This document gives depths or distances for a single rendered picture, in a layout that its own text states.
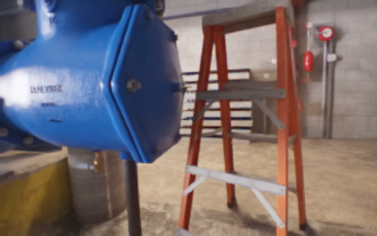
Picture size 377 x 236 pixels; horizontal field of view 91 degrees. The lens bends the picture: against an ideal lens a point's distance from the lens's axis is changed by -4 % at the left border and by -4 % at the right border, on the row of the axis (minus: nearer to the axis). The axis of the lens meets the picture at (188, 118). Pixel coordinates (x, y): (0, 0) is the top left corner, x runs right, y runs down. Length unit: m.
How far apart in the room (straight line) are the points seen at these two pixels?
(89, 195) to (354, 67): 4.26
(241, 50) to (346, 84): 1.94
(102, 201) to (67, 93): 0.92
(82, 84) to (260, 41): 3.68
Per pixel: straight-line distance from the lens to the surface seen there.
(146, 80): 0.62
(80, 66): 0.67
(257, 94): 0.77
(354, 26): 4.51
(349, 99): 4.35
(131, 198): 0.95
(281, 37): 0.82
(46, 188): 1.58
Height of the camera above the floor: 0.81
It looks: 6 degrees down
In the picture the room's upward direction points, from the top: 2 degrees counter-clockwise
